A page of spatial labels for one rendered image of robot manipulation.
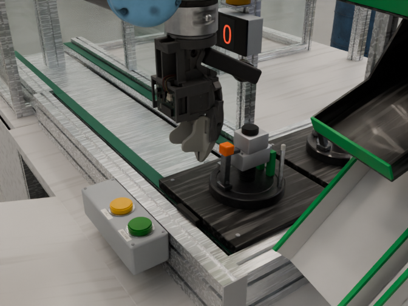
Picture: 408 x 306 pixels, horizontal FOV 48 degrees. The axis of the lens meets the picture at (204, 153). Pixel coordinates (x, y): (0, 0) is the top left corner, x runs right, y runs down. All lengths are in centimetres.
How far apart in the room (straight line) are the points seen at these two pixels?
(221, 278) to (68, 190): 51
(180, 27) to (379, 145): 30
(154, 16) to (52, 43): 128
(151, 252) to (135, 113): 61
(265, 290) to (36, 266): 41
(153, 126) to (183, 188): 39
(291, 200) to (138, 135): 49
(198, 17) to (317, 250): 35
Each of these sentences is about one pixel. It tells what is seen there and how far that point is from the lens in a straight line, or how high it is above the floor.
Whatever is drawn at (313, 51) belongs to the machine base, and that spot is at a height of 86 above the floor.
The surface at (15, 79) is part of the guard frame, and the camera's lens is 147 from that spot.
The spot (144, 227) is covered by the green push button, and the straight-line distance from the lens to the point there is 77.
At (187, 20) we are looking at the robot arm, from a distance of 64.
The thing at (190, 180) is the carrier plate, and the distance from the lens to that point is 89.
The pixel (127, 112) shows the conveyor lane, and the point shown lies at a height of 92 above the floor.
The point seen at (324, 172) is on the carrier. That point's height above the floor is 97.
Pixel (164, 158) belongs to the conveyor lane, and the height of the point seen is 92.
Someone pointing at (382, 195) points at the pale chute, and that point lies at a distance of 66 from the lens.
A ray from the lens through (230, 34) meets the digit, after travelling 95.
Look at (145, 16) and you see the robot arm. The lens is 46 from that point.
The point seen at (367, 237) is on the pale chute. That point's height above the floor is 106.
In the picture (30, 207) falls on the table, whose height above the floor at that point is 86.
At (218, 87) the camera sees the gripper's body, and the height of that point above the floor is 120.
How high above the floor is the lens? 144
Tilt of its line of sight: 29 degrees down
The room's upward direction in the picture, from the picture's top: straight up
